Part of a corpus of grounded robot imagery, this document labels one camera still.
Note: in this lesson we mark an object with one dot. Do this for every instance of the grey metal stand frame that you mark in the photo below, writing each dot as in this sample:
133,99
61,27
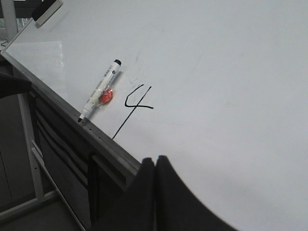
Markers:
34,153

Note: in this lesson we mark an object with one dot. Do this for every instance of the white whiteboard marker pen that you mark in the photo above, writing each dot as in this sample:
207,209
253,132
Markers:
93,100

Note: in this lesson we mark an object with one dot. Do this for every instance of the white whiteboard with aluminium frame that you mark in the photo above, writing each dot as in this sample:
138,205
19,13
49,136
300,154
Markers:
218,86

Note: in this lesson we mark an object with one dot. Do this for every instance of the red magnet taped to marker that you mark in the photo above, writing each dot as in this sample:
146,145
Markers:
104,97

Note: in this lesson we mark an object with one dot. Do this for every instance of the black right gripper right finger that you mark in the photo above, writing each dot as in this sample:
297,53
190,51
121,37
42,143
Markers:
177,208

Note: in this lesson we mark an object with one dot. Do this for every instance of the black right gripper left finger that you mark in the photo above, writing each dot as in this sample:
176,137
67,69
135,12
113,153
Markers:
10,85

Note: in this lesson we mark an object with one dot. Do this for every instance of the whiteboard eraser black white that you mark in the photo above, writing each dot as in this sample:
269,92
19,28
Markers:
45,10

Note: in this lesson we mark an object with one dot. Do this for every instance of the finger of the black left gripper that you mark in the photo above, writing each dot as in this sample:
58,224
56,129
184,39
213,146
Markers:
134,211

